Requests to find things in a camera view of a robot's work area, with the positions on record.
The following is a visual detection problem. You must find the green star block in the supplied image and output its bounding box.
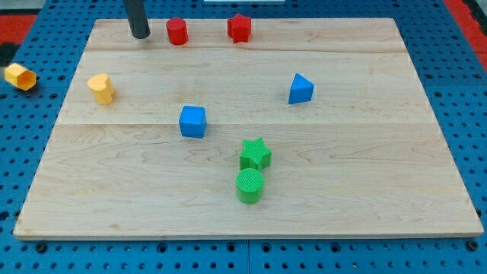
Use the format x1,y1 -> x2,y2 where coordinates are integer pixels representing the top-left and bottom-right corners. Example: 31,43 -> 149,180
239,138 -> 272,170

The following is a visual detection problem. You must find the red cylinder block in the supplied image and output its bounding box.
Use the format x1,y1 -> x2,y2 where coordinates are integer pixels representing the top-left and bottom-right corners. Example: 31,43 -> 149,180
166,18 -> 189,46

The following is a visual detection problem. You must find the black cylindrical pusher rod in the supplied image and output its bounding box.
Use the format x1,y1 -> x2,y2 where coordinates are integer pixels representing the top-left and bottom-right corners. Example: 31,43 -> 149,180
123,0 -> 151,39

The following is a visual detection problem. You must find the blue triangle block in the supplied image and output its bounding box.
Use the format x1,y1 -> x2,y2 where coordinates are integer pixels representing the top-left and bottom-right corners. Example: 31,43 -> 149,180
288,73 -> 314,104

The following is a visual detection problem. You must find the blue cube block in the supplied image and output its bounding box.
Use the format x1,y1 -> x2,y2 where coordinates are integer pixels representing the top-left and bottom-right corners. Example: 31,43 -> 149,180
179,106 -> 207,139

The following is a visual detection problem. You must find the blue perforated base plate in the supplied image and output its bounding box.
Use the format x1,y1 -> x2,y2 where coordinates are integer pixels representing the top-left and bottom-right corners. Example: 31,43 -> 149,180
1,0 -> 486,273

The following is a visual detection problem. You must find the yellow heart block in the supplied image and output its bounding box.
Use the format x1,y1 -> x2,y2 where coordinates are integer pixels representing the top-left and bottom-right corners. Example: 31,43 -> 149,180
87,73 -> 115,105

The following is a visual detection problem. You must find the wooden board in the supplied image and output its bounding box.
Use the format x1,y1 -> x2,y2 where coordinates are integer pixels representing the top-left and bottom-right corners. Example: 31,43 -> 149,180
13,18 -> 484,240

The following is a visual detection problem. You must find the yellow hexagon block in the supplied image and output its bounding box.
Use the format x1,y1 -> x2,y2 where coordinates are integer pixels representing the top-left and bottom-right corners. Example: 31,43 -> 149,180
5,63 -> 37,91

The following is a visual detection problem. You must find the green cylinder block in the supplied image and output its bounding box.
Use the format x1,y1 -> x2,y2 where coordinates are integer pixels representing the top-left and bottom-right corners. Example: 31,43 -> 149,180
236,168 -> 265,204

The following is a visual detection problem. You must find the red star block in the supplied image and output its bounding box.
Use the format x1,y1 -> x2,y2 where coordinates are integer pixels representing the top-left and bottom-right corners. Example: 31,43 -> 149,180
227,14 -> 252,43

